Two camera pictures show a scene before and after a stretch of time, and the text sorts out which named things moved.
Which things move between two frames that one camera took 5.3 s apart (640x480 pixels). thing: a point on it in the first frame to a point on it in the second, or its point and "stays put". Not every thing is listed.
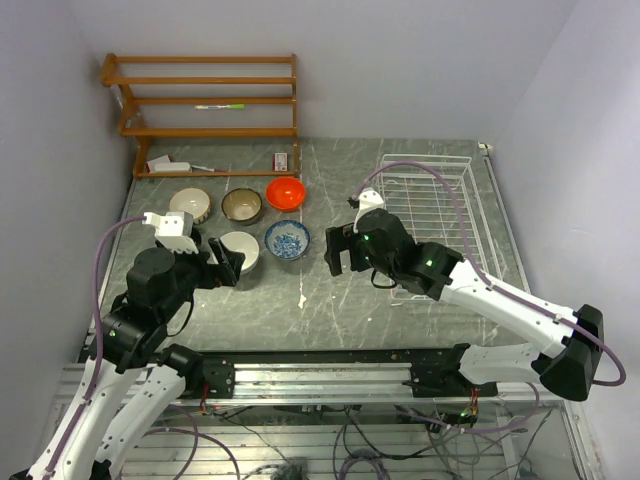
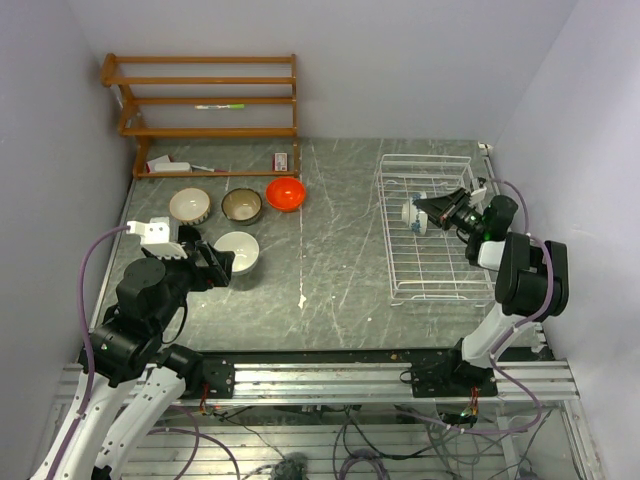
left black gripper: (230, 263) to (205, 277)
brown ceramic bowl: (243, 206) stays put
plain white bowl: (244, 243) stays put
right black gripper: (341, 238) to (440, 207)
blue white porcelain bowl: (287, 240) to (414, 218)
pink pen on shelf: (219, 170) stays put
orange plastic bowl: (285, 194) stays put
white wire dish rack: (439, 199) stays put
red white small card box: (280, 162) stays put
